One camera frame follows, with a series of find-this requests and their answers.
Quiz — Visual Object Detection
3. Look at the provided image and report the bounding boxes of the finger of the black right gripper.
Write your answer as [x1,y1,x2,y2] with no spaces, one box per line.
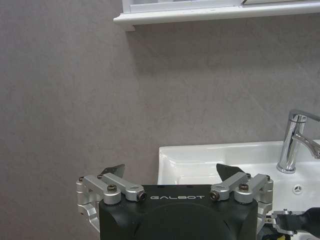
[270,206,320,237]

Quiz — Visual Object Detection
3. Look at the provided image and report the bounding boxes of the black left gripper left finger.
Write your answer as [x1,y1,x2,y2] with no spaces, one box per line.
[76,163,149,233]

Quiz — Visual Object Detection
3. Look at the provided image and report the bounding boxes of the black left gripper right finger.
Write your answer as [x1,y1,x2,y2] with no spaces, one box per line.
[210,163,275,230]

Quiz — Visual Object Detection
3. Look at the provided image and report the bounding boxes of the white ceramic washbasin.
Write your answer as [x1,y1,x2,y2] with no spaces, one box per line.
[157,140,320,216]

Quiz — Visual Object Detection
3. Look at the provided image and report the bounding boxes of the chrome faucet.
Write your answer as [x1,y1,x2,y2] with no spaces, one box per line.
[276,108,320,174]

